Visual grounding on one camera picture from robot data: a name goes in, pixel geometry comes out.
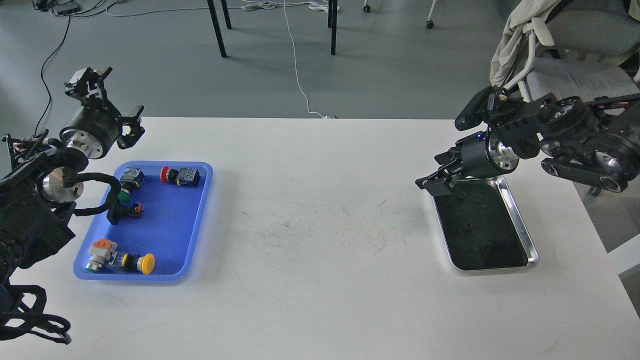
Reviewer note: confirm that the silver metal tray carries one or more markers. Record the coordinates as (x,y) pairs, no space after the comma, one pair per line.
(500,240)

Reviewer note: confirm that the red push button switch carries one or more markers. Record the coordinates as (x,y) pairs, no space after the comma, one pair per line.
(187,177)

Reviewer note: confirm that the green mushroom push button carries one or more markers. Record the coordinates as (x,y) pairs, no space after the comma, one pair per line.
(130,180)

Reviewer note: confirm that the green button with orange block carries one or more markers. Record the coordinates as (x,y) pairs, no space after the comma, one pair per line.
(101,251)

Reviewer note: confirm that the black knob selector switch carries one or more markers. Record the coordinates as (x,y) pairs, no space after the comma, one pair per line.
(120,210)

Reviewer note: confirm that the grey office chair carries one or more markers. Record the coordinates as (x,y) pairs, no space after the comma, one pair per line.
(577,51)

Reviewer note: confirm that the black table leg right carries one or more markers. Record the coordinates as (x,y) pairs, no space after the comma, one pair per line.
(332,24)

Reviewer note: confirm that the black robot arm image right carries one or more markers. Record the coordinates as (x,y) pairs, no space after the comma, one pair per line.
(595,143)

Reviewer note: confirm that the blue plastic tray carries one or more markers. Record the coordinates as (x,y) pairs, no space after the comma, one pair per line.
(168,227)

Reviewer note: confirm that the black table leg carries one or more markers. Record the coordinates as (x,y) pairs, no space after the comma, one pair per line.
(216,24)
(332,24)

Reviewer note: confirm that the black table leg left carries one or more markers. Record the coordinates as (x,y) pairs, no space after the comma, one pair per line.
(216,24)

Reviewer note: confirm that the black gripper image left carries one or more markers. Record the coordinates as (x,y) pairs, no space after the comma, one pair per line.
(92,130)

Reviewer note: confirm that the yellow push button switch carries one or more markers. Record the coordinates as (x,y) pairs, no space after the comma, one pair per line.
(124,263)

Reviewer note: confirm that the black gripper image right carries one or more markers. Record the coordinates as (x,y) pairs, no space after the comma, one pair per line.
(480,156)

